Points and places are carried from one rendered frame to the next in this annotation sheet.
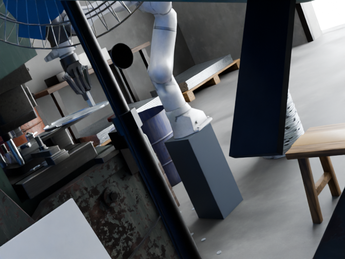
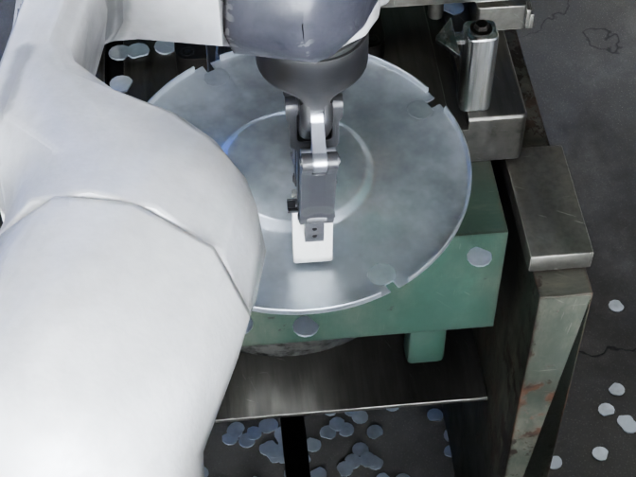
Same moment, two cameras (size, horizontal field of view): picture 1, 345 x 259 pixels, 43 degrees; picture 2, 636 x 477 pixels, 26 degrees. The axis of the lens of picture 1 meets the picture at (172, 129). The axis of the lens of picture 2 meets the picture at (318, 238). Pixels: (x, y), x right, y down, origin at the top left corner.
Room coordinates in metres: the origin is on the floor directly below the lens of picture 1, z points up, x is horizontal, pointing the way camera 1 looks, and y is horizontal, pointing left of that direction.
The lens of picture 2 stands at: (2.29, -0.29, 1.61)
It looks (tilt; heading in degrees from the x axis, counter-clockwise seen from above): 50 degrees down; 125
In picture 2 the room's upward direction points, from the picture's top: straight up
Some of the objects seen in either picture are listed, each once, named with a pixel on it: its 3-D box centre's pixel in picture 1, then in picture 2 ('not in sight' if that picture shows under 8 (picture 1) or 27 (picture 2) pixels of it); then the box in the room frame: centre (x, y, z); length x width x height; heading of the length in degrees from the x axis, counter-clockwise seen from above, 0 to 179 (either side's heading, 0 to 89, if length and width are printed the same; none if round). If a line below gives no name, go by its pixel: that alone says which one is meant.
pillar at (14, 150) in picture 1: (12, 147); not in sight; (1.55, 0.54, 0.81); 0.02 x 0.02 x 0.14
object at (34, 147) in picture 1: (25, 151); not in sight; (1.65, 0.54, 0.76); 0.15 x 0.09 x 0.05; 41
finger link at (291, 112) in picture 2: (81, 79); (313, 155); (1.90, 0.26, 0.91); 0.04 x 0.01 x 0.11; 40
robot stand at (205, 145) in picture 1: (204, 171); not in sight; (2.11, -0.06, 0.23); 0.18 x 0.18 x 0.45; 40
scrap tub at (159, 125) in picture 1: (152, 149); not in sight; (2.91, 0.19, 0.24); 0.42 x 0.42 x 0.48
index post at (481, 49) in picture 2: (33, 142); (477, 63); (1.86, 0.57, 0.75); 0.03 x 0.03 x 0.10; 41
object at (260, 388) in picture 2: not in sight; (282, 270); (1.64, 0.56, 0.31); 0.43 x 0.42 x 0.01; 41
